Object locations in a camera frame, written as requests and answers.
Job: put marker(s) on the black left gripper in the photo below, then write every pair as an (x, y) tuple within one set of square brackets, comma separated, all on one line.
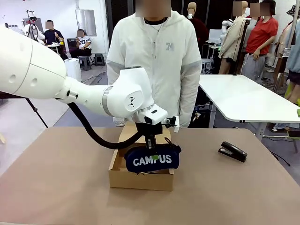
[(150, 130)]

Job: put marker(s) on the navy Campus pencil case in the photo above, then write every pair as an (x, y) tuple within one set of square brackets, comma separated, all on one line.
[(152, 160)]

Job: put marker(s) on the brown cardboard box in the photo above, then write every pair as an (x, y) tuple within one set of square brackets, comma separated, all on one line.
[(140, 180)]

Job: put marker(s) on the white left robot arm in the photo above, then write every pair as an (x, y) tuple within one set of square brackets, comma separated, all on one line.
[(35, 65)]

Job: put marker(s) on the black stapler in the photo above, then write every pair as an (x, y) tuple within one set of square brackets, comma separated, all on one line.
[(233, 151)]

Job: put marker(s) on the person in white jacket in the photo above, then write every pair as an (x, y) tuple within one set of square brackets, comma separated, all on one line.
[(159, 58)]

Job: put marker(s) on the grey plastic stool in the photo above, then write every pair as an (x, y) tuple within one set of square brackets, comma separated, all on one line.
[(85, 63), (99, 59)]

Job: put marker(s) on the white table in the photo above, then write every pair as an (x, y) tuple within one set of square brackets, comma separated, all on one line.
[(241, 96)]

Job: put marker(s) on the white air purifier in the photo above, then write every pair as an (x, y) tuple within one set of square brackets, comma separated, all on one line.
[(74, 68)]

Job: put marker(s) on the black tripod leg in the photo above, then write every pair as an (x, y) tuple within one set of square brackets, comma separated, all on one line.
[(37, 112)]

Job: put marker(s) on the seated person in white jersey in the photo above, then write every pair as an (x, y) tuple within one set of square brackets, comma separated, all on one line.
[(82, 44)]

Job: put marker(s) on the mannequin in dark clothes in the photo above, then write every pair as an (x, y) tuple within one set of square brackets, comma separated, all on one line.
[(199, 30)]

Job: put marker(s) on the mannequin in beige coat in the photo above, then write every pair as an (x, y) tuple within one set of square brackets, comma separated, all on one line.
[(233, 37)]

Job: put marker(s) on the seated person in dark shirt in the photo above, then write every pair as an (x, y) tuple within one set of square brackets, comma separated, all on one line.
[(54, 35)]

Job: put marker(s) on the person in red shirt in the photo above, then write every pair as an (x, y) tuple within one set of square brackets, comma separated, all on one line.
[(260, 39)]

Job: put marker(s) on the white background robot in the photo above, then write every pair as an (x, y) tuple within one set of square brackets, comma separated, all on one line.
[(34, 28)]

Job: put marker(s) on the mannequin in denim jacket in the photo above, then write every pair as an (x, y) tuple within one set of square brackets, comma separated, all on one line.
[(293, 54)]

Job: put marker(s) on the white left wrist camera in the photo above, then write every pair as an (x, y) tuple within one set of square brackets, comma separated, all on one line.
[(173, 123)]

